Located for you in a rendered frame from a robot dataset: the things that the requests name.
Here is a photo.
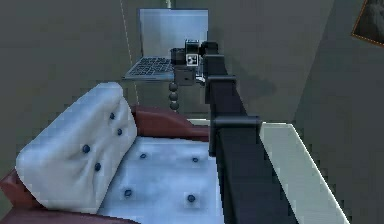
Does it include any red armchair with white cushions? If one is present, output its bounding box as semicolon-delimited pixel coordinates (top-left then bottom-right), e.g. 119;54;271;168
0;81;225;224

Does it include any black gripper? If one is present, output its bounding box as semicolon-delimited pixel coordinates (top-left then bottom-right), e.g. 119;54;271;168
168;47;198;113

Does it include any black laptop with large keyboard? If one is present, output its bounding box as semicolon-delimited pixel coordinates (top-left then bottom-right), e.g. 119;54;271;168
121;8;210;84

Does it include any white table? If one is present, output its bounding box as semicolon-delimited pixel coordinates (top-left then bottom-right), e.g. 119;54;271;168
186;117;352;224

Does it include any dark framed wall picture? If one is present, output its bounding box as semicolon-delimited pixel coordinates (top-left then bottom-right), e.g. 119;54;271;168
350;0;384;48

